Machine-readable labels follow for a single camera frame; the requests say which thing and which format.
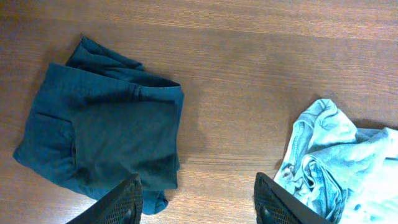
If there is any light blue t-shirt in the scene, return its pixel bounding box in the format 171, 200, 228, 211
274, 99, 397, 223

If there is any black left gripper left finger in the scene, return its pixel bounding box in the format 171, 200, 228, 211
67, 174, 143, 224

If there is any dark navy folded garment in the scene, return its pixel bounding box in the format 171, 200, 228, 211
13, 37, 184, 215

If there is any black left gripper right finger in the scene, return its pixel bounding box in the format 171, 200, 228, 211
254, 172, 331, 224

